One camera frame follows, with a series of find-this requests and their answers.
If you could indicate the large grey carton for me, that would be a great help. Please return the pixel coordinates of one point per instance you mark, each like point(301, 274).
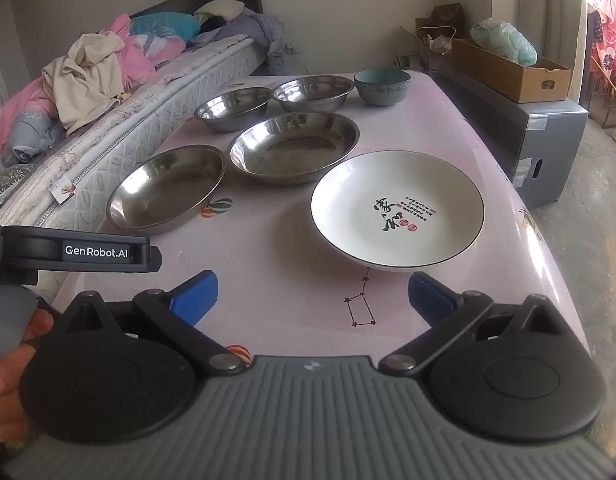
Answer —
point(553, 150)

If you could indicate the white plate with black print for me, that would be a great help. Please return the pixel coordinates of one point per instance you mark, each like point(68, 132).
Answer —
point(348, 230)

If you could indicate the long cardboard box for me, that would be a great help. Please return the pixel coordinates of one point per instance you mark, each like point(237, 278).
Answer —
point(513, 80)

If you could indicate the teal patterned quilt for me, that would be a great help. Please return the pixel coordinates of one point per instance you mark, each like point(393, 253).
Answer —
point(163, 25)

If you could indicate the wall socket with plug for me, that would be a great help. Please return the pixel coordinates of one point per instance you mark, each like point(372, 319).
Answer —
point(292, 49)

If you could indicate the grey floral pillow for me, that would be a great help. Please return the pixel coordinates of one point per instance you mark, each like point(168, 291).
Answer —
point(5, 185)

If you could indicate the pink hanging clothes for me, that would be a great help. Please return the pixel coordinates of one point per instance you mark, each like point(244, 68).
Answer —
point(610, 20)

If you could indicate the open cardboard box with clutter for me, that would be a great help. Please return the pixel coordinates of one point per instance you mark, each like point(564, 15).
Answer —
point(428, 35)

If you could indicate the beige garment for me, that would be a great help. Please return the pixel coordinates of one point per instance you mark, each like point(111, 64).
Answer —
point(83, 80)

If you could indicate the mattress label tag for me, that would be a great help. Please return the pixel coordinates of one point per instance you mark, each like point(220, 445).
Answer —
point(63, 192)

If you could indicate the pale green plastic bag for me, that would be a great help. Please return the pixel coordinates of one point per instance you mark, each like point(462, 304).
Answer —
point(503, 40)

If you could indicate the shallow steel bowl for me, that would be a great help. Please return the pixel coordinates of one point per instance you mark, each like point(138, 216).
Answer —
point(158, 195)

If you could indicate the person's left hand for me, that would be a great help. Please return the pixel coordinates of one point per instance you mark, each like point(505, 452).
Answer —
point(5, 395)

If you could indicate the purple grey garment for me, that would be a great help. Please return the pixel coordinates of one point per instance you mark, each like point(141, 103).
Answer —
point(258, 30)

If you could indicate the pink and grey blanket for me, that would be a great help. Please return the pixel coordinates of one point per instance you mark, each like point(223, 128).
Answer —
point(138, 55)

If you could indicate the cream cloth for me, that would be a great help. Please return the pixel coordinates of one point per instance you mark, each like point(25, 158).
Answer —
point(223, 8)

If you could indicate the white quilted mattress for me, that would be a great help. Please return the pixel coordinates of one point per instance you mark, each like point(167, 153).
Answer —
point(138, 130)

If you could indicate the teal ceramic bowl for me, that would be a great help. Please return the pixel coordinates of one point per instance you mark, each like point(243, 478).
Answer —
point(383, 92)

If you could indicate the small white carton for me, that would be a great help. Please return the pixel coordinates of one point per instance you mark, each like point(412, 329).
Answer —
point(410, 61)

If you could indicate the large deep steel bowl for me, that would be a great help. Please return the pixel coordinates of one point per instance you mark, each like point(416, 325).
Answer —
point(298, 155)

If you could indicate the pink printed tablecloth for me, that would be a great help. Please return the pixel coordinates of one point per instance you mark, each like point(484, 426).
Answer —
point(268, 240)

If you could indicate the brown paper bag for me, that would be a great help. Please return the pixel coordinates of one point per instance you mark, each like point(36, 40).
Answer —
point(448, 15)

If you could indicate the small steel bowl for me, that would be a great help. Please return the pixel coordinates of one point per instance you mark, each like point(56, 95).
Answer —
point(313, 92)
point(230, 110)

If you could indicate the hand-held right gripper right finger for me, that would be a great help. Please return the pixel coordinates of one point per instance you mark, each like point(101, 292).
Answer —
point(433, 300)

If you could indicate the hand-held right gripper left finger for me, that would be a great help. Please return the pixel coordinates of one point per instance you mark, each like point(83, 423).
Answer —
point(195, 296)

